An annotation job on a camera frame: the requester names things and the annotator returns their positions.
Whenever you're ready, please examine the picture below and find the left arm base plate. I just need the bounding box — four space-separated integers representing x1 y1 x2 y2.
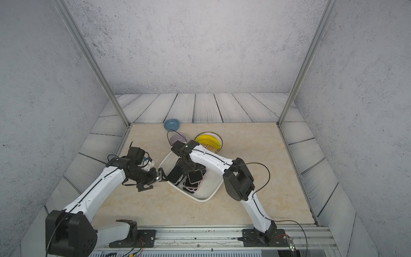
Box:
109 230 156 248

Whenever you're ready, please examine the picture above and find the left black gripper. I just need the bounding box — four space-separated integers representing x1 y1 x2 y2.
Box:
129 166 170 191

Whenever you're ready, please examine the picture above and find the black phone dark case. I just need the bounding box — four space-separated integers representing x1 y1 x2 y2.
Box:
183 179 201 194

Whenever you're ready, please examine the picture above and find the purple ceramic bowl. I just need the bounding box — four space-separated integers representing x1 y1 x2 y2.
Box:
169 133 187 146

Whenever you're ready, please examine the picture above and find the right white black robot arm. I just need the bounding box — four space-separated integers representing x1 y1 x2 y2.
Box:
171 140 277 244

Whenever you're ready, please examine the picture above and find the black phone cream case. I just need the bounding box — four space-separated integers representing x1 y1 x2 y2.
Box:
167 161 183 186

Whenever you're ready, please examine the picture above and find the blue ceramic bowl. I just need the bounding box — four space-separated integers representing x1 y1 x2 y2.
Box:
163 118 180 131

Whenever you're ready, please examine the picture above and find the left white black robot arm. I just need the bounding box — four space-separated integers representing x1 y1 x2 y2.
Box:
45 156 165 257

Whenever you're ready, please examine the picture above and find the white plastic storage box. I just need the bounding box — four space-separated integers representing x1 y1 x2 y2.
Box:
159 152 223 202

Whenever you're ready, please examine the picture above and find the left metal frame post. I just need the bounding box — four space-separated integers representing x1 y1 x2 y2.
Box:
52 0 131 128

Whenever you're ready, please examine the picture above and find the plate with yellow bananas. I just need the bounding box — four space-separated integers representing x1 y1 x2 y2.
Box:
194 132 223 153

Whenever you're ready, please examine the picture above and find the metal frame post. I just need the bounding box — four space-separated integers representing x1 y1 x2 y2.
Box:
277 0 338 128
52 0 131 128

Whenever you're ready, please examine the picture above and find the aluminium mounting rail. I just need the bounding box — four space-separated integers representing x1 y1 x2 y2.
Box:
57 225 341 257

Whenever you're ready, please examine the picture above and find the right metal frame post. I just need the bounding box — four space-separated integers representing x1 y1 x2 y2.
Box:
277 0 338 128

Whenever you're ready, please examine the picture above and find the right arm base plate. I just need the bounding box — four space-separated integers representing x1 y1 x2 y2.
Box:
237 229 290 247

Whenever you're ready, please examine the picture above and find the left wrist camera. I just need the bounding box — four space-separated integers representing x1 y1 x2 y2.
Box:
126 146 153 168

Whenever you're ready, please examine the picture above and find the black phone pink case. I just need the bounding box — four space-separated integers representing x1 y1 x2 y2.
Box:
186 170 206 184

